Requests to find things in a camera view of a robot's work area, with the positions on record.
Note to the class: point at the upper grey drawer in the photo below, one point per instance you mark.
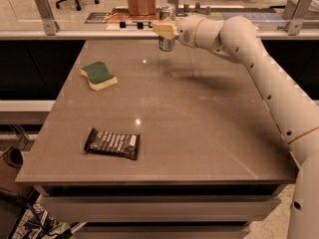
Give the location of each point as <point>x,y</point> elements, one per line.
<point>215,208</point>

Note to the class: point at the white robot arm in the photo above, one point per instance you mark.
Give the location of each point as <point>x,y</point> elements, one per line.
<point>295,114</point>

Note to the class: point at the green yellow sponge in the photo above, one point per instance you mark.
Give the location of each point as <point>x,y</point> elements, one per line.
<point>98,76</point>

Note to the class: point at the black snack bar wrapper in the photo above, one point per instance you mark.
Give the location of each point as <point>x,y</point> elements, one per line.
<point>113,144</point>

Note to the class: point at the silver blue redbull can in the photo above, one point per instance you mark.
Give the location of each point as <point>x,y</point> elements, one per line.
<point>166,12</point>

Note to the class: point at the right metal glass post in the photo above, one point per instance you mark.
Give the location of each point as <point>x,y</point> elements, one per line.
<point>294,25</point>

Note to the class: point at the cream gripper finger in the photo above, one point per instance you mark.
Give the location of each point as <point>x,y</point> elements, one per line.
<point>166,29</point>

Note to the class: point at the brown bin at left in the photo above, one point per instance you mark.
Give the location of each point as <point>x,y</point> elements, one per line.
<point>11,161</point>

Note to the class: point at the left metal glass post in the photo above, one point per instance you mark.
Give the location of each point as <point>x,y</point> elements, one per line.
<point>50,25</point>

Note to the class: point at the brown cardboard box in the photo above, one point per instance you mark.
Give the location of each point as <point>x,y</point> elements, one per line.
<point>142,7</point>

